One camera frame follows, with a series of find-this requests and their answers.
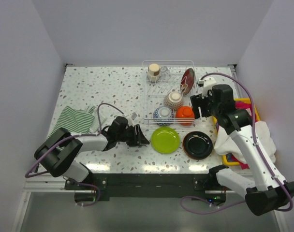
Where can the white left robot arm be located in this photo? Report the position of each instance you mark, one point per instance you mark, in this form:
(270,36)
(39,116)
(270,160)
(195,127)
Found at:
(57,154)

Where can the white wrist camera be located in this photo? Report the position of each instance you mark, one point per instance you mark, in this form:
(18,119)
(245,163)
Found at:
(206,84)
(131,118)

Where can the red floral plate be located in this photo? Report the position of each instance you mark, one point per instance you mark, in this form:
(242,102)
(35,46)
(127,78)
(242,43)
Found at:
(187,81)

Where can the clear glass cup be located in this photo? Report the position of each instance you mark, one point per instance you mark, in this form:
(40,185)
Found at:
(165,72)

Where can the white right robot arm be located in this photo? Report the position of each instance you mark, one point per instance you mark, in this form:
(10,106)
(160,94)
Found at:
(269,190)

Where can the lime green plate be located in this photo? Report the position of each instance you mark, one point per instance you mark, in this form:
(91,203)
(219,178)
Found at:
(165,140)

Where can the orange bowl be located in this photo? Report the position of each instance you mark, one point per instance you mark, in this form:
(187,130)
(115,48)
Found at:
(185,115)

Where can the green white striped cloth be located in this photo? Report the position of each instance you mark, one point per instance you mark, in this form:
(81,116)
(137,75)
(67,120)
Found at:
(77,121)

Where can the clear wire dish rack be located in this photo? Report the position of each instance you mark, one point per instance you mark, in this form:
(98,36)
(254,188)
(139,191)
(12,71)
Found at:
(168,86)

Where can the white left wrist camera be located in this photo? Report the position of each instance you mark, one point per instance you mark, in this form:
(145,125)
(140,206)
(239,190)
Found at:
(131,118)

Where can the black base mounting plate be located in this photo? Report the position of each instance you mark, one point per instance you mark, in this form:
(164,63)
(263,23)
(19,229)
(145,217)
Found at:
(107,186)

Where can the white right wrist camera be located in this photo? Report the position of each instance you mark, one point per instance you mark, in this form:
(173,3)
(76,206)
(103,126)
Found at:
(206,84)

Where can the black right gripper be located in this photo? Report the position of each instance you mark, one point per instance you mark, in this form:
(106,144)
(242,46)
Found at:
(195,100)

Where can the white towel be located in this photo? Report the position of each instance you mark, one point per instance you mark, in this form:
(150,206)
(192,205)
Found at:
(225,145)

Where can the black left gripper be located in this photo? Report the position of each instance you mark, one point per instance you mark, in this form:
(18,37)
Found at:
(140,139)

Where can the blue white patterned bowl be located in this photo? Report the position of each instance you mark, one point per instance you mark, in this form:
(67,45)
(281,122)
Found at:
(163,116)

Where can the beige steel cup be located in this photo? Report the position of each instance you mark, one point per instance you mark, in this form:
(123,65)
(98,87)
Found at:
(153,72)

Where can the brown patterned bowl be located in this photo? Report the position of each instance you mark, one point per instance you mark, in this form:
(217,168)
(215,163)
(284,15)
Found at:
(173,100)

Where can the yellow plastic basket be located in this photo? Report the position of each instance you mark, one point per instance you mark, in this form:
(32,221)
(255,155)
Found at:
(229,159)

